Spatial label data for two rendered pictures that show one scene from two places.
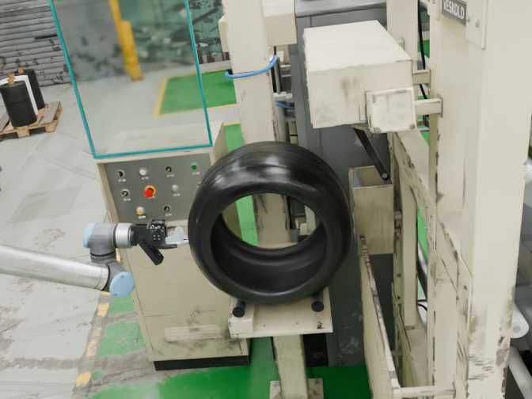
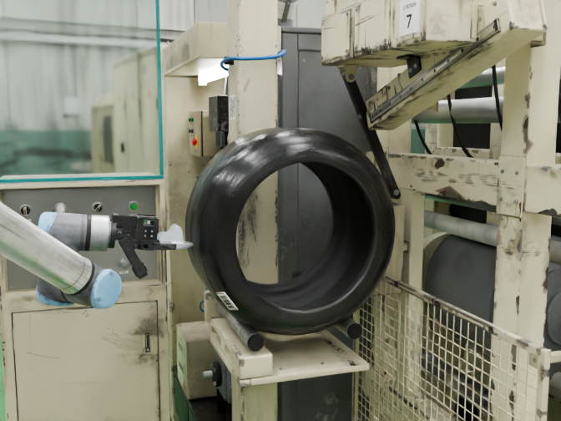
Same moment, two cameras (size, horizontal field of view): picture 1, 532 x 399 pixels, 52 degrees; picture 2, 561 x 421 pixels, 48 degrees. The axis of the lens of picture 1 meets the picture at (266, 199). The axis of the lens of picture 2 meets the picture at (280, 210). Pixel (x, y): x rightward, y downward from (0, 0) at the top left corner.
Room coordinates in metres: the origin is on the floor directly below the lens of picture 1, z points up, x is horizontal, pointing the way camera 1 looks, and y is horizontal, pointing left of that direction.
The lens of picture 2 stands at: (0.13, 0.74, 1.45)
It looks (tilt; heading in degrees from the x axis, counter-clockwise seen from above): 8 degrees down; 335
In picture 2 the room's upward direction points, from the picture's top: straight up
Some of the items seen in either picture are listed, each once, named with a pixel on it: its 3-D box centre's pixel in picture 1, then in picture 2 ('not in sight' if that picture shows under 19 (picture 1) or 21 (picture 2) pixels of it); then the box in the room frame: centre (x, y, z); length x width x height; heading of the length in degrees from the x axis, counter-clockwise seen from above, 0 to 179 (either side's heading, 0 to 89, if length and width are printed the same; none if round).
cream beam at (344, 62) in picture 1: (348, 66); (404, 29); (1.56, -0.29, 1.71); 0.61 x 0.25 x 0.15; 174
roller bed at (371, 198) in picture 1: (370, 210); (369, 245); (1.90, -0.41, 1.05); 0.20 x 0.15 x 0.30; 174
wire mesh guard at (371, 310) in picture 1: (377, 369); (424, 417); (1.46, -0.31, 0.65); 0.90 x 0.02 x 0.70; 174
